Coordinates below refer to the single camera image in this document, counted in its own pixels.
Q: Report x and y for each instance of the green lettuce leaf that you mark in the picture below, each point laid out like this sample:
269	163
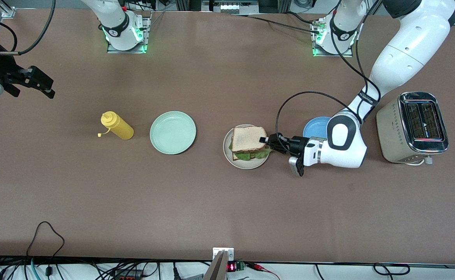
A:
246	156

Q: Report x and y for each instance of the grey power unit with lights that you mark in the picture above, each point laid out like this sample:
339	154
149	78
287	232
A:
229	7

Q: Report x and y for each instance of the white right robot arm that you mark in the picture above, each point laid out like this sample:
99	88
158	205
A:
118	31

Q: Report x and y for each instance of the yellow mustard squeeze bottle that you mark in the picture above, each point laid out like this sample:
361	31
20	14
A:
120	128

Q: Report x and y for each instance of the bread slice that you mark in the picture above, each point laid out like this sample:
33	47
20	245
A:
246	139
236	156

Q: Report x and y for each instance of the pale green plate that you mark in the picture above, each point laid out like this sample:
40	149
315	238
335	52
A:
173	132

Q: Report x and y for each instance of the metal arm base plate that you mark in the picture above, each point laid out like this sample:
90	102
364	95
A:
148	33
330	55

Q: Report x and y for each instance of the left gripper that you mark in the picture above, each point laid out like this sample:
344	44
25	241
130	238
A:
298	144

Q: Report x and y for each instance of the beige plate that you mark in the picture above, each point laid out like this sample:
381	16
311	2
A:
246	165

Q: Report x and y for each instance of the aluminium corner bracket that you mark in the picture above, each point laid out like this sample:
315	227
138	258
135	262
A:
7	12

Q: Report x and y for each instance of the red digit display module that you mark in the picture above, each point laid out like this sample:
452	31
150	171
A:
232	267

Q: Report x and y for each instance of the grey metal bar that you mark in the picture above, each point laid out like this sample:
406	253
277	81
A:
217	270

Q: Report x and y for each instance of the small metal mounting bracket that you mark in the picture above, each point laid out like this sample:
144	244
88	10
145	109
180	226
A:
230	254

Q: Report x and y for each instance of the beige and chrome toaster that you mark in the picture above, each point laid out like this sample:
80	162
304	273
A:
390	132

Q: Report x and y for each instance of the blue plate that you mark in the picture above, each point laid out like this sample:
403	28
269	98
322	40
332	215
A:
315	128

